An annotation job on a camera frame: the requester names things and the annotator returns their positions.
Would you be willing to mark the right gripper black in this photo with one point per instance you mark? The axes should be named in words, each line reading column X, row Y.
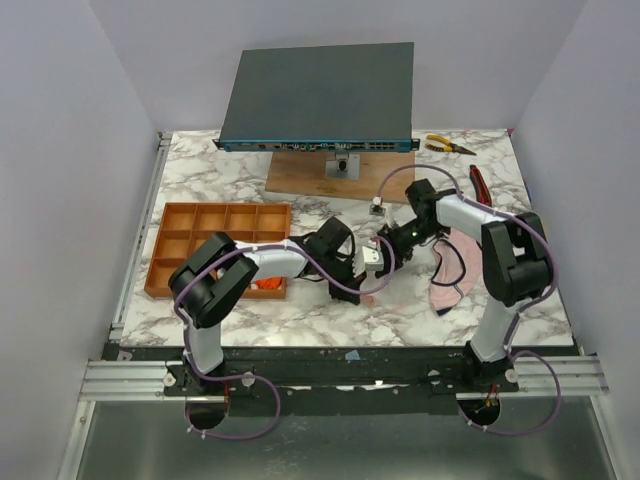
column 395, row 242

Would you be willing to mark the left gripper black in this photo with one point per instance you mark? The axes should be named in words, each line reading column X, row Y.
column 351, row 283

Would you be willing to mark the white pink-trimmed underwear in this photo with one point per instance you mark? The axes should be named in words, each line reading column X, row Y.
column 368, row 301

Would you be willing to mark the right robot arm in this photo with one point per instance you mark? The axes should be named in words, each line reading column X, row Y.
column 517, row 267

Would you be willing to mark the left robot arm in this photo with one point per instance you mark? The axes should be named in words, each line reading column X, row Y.
column 209, row 284

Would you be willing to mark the pink navy-trimmed underwear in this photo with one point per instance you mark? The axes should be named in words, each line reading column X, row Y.
column 458, row 269

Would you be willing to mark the orange rolled cloth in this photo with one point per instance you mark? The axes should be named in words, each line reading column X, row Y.
column 272, row 283

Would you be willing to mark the red black utility knife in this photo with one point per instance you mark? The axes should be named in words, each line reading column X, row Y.
column 482, row 192

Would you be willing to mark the wooden base board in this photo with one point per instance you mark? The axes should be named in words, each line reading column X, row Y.
column 304, row 174

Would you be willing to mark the brown compartment tray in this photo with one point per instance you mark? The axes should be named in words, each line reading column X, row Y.
column 184, row 227

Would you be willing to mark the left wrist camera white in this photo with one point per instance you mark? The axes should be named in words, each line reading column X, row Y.
column 368, row 258

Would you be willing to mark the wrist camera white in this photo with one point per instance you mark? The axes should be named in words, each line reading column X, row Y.
column 368, row 258
column 377, row 207

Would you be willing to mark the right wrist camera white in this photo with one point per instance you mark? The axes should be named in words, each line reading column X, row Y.
column 377, row 207

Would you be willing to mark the grey metal stand bracket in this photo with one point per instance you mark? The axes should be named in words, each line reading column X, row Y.
column 343, row 166

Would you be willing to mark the yellow handled pliers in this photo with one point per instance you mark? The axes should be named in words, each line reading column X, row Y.
column 440, row 144

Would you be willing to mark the black mounting rail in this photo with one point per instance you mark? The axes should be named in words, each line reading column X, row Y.
column 324, row 381

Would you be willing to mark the network switch grey blue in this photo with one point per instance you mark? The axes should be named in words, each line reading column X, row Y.
column 341, row 98

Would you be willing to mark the aluminium frame rail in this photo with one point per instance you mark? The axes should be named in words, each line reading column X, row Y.
column 121, row 378

